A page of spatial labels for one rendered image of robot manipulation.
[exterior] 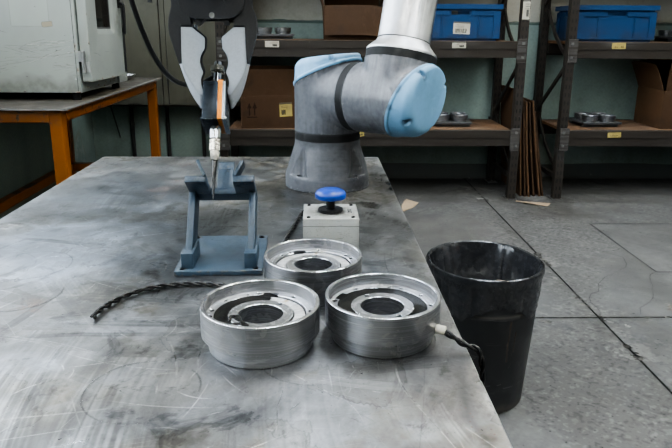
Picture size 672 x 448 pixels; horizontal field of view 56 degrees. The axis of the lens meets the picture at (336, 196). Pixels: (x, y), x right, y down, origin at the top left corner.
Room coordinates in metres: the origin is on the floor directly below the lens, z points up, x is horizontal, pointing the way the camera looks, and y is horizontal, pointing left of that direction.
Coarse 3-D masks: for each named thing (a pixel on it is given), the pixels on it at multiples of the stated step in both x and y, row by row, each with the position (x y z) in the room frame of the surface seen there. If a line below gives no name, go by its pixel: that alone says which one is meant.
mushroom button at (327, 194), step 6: (318, 192) 0.78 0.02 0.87; (324, 192) 0.78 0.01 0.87; (330, 192) 0.78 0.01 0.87; (336, 192) 0.78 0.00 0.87; (342, 192) 0.79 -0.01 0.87; (318, 198) 0.78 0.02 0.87; (324, 198) 0.77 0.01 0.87; (330, 198) 0.77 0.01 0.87; (336, 198) 0.78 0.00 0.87; (342, 198) 0.78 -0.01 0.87; (330, 204) 0.79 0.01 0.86
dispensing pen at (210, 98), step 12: (216, 72) 0.74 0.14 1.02; (204, 84) 0.72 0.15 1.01; (216, 84) 0.72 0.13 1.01; (204, 96) 0.71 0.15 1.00; (216, 96) 0.71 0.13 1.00; (204, 108) 0.70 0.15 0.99; (216, 108) 0.70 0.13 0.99; (204, 120) 0.70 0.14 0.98; (216, 120) 0.70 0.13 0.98; (216, 132) 0.70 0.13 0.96; (216, 144) 0.69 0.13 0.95; (216, 156) 0.69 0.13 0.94; (216, 168) 0.68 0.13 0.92
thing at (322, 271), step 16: (304, 240) 0.69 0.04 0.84; (320, 240) 0.69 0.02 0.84; (336, 240) 0.69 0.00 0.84; (272, 256) 0.66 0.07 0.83; (288, 256) 0.67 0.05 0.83; (304, 256) 0.67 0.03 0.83; (320, 256) 0.67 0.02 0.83; (352, 256) 0.67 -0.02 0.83; (272, 272) 0.61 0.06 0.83; (288, 272) 0.60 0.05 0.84; (304, 272) 0.59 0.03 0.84; (320, 272) 0.59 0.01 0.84; (336, 272) 0.60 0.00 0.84; (352, 272) 0.61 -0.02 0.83; (320, 288) 0.59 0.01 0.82; (320, 304) 0.60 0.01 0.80
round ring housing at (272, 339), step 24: (216, 288) 0.55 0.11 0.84; (240, 288) 0.56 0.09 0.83; (264, 288) 0.57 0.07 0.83; (288, 288) 0.56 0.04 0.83; (240, 312) 0.53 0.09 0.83; (264, 312) 0.54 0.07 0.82; (288, 312) 0.52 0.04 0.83; (312, 312) 0.50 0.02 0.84; (216, 336) 0.48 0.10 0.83; (240, 336) 0.47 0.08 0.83; (264, 336) 0.47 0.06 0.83; (288, 336) 0.48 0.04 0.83; (312, 336) 0.50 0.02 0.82; (240, 360) 0.48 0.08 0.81; (264, 360) 0.47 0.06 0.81; (288, 360) 0.48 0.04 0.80
